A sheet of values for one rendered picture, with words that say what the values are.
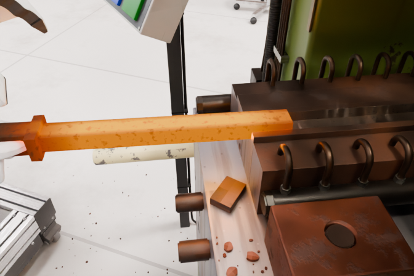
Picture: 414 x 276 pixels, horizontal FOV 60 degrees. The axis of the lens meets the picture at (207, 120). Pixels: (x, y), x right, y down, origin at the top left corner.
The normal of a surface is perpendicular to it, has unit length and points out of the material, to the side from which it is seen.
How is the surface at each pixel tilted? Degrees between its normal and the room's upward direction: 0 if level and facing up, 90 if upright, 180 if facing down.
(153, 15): 90
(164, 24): 90
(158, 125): 1
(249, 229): 0
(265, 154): 0
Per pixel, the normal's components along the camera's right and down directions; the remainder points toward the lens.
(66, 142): 0.11, 0.62
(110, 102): 0.00, -0.78
